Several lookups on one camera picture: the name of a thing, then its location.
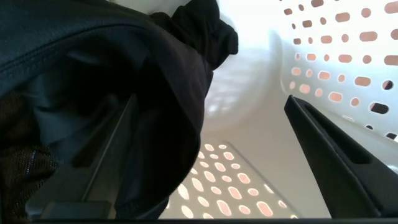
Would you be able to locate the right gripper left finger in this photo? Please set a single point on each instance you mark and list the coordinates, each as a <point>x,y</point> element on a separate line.
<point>99,165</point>

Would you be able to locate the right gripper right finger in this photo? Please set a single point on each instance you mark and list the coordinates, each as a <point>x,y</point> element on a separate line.
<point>335,168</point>

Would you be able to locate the black garment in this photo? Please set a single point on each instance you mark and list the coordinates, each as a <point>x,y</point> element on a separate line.
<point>124,56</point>

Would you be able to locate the white laundry basket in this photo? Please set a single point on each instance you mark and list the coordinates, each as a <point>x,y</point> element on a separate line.
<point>264,124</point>

